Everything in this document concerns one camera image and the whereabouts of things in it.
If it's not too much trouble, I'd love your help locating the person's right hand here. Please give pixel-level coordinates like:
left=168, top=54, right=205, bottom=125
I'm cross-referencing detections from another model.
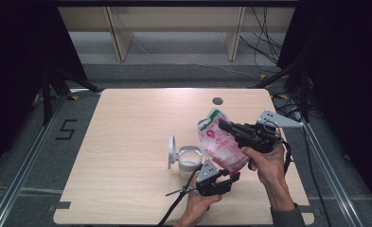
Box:
left=240, top=143, right=288, bottom=187

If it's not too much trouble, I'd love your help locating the grey table edge bracket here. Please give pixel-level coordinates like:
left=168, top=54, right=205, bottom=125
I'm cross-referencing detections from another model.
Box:
left=46, top=201, right=72, bottom=212
left=297, top=204, right=316, bottom=214

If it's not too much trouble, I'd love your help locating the black cable tie strap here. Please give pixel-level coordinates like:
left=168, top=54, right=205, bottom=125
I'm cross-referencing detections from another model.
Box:
left=165, top=186, right=191, bottom=198

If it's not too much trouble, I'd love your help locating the white and pink sugar bag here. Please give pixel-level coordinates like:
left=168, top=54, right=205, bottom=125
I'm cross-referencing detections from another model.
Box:
left=197, top=108, right=250, bottom=176

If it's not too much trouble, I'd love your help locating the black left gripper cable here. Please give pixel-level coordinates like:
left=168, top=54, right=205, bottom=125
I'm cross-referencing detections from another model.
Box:
left=157, top=164, right=204, bottom=227

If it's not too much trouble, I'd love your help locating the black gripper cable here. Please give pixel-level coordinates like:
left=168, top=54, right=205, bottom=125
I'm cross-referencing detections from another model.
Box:
left=280, top=139, right=294, bottom=175
left=157, top=164, right=204, bottom=227

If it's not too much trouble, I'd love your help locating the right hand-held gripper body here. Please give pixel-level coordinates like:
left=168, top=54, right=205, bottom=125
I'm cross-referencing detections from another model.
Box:
left=233, top=109, right=304, bottom=154

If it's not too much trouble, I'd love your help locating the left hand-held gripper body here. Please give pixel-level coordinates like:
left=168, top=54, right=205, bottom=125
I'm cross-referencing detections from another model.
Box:
left=195, top=159, right=232, bottom=198

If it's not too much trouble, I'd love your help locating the aluminium floor rail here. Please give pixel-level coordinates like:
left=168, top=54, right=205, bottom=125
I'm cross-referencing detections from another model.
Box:
left=0, top=94, right=69, bottom=227
left=299, top=118, right=366, bottom=227

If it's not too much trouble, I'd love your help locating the person's left hand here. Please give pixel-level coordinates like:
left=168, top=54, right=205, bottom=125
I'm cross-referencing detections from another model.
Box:
left=173, top=188, right=223, bottom=227

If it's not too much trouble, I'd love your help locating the black metal stand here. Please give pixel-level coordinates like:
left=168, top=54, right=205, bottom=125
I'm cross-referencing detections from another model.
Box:
left=41, top=65, right=102, bottom=127
left=249, top=56, right=311, bottom=123

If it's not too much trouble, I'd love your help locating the light wooden shelf frame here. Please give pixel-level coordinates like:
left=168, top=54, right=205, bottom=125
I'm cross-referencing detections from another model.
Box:
left=57, top=6, right=296, bottom=62

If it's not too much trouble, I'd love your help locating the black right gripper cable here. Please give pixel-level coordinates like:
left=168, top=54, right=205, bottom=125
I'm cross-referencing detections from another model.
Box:
left=280, top=139, right=294, bottom=175

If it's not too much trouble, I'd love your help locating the black curtain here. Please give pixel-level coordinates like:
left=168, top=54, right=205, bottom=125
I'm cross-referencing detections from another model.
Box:
left=0, top=0, right=88, bottom=178
left=276, top=0, right=372, bottom=209

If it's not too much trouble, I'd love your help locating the clear jar with grey lid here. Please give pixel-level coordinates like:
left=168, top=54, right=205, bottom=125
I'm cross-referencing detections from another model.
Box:
left=168, top=135, right=204, bottom=180

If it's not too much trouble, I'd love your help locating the bundle of black floor cables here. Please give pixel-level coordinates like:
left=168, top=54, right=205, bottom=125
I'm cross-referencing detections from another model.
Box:
left=239, top=6, right=285, bottom=66

